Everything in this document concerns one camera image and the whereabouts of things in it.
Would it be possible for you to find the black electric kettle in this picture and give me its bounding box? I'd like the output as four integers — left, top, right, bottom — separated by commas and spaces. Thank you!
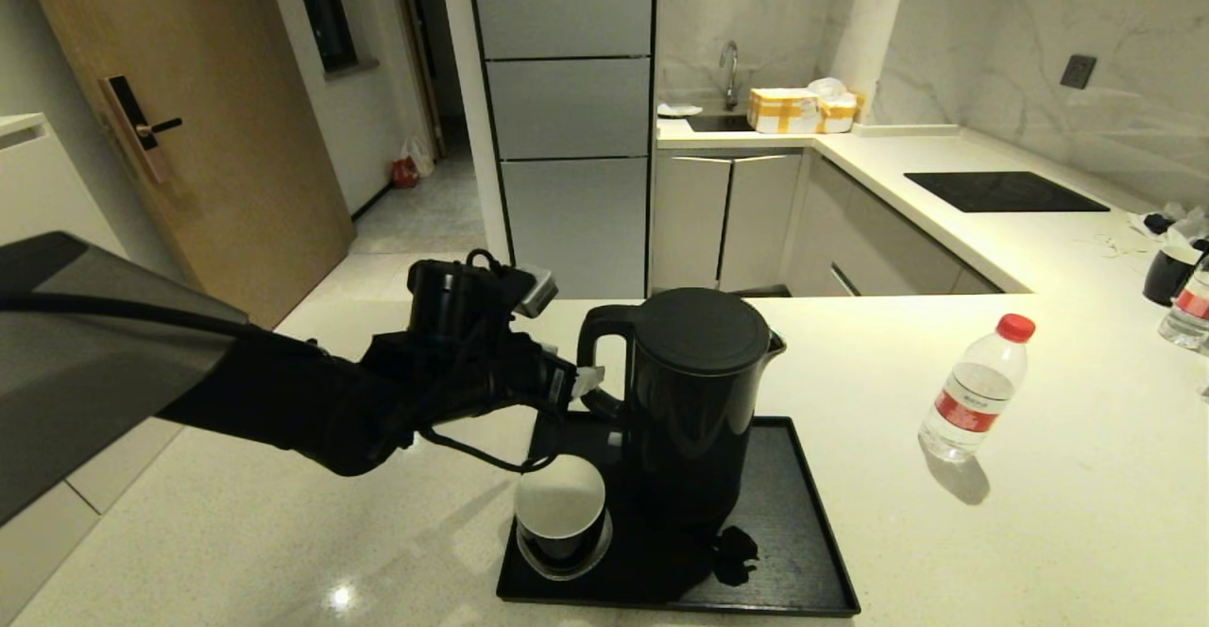
577, 287, 788, 535

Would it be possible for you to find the water bottle red label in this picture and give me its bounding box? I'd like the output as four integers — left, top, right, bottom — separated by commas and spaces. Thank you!
918, 313, 1037, 464
1159, 254, 1209, 350

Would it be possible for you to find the black mug white interior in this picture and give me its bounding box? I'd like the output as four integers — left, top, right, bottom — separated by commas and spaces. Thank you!
515, 454, 608, 567
1142, 246, 1200, 307

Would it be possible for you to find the beige lower cabinet door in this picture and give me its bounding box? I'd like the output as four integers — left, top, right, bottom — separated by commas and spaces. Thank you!
719, 154, 804, 294
652, 154, 732, 294

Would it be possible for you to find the black rectangular serving tray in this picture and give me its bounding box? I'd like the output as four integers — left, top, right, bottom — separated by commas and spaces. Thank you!
496, 410, 861, 618

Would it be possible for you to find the tall grey refrigerator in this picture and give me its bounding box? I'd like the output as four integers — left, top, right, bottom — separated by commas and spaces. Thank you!
465, 0, 658, 300

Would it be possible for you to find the beige drawer cabinet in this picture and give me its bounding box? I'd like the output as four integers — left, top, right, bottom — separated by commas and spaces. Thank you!
784, 155, 1004, 297

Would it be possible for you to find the chrome sink faucet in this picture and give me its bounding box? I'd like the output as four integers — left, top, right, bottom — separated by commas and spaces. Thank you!
718, 40, 741, 111

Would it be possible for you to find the small cardboard box yellow tape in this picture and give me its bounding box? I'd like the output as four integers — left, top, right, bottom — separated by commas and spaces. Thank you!
816, 92, 864, 133

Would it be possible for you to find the brown wooden door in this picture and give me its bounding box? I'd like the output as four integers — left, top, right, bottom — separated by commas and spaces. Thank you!
17, 0, 357, 330

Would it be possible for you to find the dark window pane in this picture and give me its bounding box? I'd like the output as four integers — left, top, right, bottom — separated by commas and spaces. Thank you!
288, 0, 362, 76

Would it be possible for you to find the black gold door lock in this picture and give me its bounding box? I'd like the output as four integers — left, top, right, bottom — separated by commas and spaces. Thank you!
99, 75, 185, 184

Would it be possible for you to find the black induction cooktop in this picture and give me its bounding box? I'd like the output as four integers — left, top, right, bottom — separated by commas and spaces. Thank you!
905, 171, 1112, 213

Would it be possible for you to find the white storage cabinet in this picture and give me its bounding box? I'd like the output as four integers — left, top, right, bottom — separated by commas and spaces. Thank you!
0, 113, 186, 600

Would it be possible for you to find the crumpled white plastic wrapper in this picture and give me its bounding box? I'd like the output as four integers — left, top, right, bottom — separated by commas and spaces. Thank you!
1128, 202, 1209, 250

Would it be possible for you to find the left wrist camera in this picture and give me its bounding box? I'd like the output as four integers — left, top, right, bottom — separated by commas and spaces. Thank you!
407, 249, 559, 337

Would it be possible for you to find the thin white cable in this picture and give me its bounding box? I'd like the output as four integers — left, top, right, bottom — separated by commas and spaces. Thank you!
1096, 230, 1151, 258

